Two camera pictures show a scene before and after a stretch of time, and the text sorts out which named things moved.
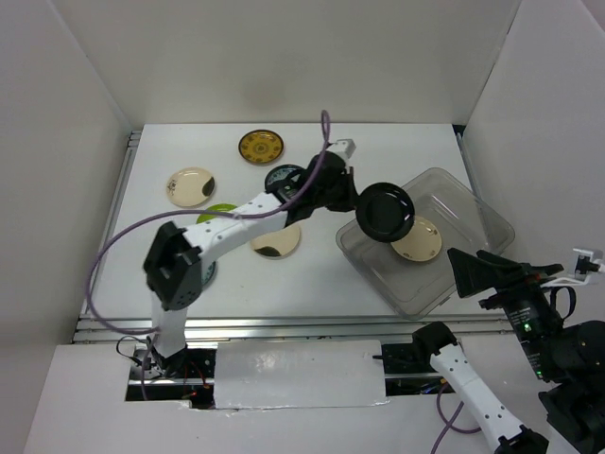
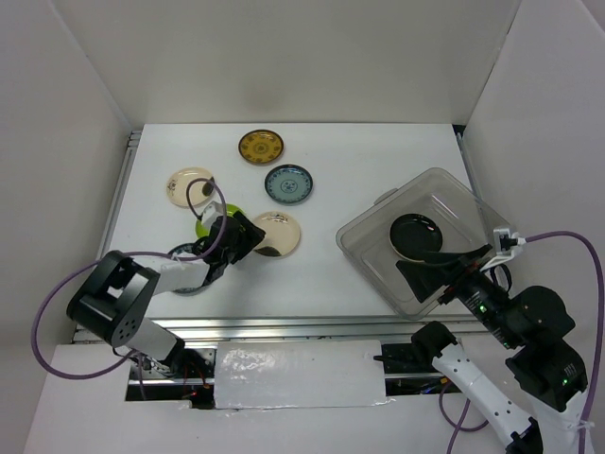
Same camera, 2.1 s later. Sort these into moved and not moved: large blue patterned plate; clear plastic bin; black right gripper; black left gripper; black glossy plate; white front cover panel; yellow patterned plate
Moved: black left gripper; black glossy plate; black right gripper
Not moved: large blue patterned plate; clear plastic bin; white front cover panel; yellow patterned plate
